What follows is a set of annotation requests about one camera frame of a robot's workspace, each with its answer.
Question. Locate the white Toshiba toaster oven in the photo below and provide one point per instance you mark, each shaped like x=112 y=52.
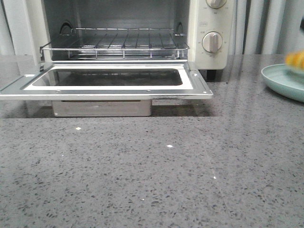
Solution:
x=47 y=19

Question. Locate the lower oven control knob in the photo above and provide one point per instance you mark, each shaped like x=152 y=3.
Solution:
x=212 y=42

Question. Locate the white glass oven door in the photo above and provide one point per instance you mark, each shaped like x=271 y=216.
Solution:
x=110 y=82

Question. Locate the oven control knob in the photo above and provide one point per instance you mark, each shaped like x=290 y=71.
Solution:
x=216 y=4
x=212 y=42

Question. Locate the grey pleated curtain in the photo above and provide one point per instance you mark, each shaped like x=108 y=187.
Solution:
x=260 y=27

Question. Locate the metal wire oven rack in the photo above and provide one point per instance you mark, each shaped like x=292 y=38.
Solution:
x=117 y=43

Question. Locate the metal crumb tray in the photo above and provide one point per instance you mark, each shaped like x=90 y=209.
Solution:
x=102 y=108

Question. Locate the golden croissant bread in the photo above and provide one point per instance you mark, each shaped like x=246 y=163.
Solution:
x=295 y=60

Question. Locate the upper oven control knob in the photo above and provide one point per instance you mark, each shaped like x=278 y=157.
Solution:
x=216 y=4

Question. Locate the light green round plate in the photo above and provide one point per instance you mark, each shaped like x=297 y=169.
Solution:
x=285 y=80

